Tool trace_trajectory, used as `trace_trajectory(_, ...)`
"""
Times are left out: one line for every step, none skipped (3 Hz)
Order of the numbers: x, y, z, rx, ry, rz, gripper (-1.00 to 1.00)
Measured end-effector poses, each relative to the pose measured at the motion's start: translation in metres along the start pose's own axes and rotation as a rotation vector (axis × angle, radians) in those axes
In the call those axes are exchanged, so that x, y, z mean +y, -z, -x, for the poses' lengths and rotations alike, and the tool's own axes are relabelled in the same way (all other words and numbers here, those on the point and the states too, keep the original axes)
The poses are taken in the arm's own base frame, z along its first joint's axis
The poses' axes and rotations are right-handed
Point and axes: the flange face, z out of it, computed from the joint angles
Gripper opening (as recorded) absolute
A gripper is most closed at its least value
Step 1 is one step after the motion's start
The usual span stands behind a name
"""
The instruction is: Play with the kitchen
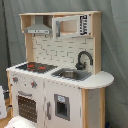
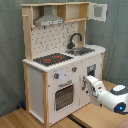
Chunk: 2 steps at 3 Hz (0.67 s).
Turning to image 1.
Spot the wooden toy kitchen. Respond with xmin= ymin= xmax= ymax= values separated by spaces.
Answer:
xmin=7 ymin=11 xmax=114 ymax=128

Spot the white microwave door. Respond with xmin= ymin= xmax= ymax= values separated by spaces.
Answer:
xmin=52 ymin=14 xmax=91 ymax=40

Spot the grey toy sink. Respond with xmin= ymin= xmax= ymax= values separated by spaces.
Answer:
xmin=52 ymin=68 xmax=92 ymax=81

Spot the grey range hood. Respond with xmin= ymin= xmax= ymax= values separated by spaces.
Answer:
xmin=24 ymin=15 xmax=52 ymax=34

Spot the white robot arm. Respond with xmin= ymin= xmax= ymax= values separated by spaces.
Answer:
xmin=4 ymin=116 xmax=35 ymax=128

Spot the white cabinet door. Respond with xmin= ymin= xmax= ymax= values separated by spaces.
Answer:
xmin=46 ymin=82 xmax=81 ymax=128

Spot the right red stove knob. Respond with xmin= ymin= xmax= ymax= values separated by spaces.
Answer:
xmin=31 ymin=81 xmax=37 ymax=88

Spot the white oven door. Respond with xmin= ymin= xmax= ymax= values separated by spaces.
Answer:
xmin=17 ymin=91 xmax=37 ymax=123

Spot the black toy stovetop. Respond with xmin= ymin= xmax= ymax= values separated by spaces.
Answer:
xmin=18 ymin=62 xmax=55 ymax=73

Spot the black toy faucet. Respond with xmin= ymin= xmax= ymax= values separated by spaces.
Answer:
xmin=75 ymin=51 xmax=93 ymax=70

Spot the left red stove knob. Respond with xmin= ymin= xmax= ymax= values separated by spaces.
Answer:
xmin=13 ymin=77 xmax=18 ymax=83

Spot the red stove knob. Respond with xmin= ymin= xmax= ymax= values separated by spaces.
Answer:
xmin=13 ymin=77 xmax=18 ymax=83
xmin=31 ymin=81 xmax=37 ymax=88

